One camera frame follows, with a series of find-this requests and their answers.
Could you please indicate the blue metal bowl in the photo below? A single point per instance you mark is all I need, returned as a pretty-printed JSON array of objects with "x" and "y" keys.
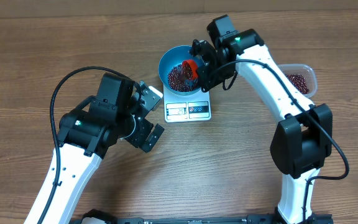
[{"x": 172, "y": 58}]

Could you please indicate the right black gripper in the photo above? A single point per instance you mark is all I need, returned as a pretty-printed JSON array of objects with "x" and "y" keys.
[{"x": 206, "y": 81}]

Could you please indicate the clear plastic container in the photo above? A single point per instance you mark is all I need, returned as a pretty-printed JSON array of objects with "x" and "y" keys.
[{"x": 304, "y": 70}]

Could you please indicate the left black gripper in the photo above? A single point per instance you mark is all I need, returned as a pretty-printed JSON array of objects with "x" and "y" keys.
[{"x": 140, "y": 140}]

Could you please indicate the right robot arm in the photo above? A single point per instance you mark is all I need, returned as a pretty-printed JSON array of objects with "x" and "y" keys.
[{"x": 301, "y": 141}]

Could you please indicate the red measuring scoop blue handle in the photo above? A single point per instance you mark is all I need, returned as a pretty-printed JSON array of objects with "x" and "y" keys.
[{"x": 189, "y": 68}]

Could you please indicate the red beans in bowl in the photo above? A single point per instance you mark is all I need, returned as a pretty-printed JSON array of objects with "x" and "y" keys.
[{"x": 178, "y": 82}]

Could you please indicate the red adzuki beans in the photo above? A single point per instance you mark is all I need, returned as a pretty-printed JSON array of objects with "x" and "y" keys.
[{"x": 299, "y": 82}]

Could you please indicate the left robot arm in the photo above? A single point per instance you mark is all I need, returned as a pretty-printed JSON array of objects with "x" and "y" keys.
[{"x": 82, "y": 143}]

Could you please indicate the white digital kitchen scale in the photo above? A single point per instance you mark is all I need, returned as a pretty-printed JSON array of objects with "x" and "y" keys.
[{"x": 186, "y": 108}]

